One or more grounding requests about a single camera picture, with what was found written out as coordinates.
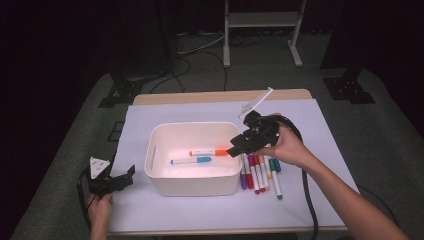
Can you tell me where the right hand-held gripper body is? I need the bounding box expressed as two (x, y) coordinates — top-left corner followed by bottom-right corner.
(237, 86), (282, 148)

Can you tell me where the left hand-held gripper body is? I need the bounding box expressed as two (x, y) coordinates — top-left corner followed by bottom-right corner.
(85, 156), (120, 200)

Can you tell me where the orange marker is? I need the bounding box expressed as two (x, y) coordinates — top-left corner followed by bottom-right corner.
(188, 148), (231, 158)

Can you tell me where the dark red marker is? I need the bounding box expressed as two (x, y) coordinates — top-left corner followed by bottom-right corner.
(253, 154), (267, 193)

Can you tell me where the dark green marker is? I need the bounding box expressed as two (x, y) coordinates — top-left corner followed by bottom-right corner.
(268, 158), (283, 201)

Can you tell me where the light blue marker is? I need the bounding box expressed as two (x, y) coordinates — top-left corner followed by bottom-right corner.
(170, 156), (213, 166)

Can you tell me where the white plastic bin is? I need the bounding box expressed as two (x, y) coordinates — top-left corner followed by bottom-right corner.
(143, 121), (243, 198)

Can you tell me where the person's left hand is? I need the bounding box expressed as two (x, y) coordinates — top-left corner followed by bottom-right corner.
(86, 193), (114, 222)

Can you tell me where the person's right hand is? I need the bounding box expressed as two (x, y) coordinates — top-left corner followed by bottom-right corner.
(258, 113), (315, 168)

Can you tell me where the purple marker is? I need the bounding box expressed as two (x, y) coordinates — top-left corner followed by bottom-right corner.
(240, 157), (248, 191)

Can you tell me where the white paper sheet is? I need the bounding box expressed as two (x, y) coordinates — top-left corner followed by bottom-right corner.
(108, 98), (360, 233)

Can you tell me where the black stand base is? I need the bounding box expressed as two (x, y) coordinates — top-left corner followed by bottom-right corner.
(98, 70), (145, 109)
(322, 67), (377, 105)

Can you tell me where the white metal stand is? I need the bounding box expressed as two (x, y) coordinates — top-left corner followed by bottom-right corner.
(222, 0), (308, 69)

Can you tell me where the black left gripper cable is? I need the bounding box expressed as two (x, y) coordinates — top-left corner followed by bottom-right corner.
(76, 167), (93, 232)

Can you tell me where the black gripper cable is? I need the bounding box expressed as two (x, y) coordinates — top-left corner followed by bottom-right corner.
(272, 113), (402, 240)
(76, 167), (93, 232)

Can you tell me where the black floor cable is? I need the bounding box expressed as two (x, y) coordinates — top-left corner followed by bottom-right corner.
(149, 49), (230, 95)

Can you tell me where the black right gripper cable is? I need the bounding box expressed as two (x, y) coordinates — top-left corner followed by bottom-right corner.
(272, 113), (402, 240)

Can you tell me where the white floor cable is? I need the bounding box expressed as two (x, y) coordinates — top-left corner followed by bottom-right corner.
(176, 30), (228, 56)

